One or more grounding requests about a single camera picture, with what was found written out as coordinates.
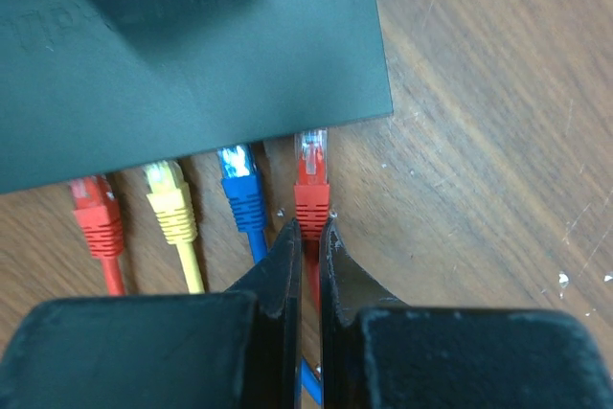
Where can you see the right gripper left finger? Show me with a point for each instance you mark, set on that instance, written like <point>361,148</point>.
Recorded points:
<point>238,348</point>

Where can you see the black network switch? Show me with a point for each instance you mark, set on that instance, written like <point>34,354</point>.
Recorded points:
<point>76,100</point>

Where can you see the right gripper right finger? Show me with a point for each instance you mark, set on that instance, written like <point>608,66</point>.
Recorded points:
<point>378,352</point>

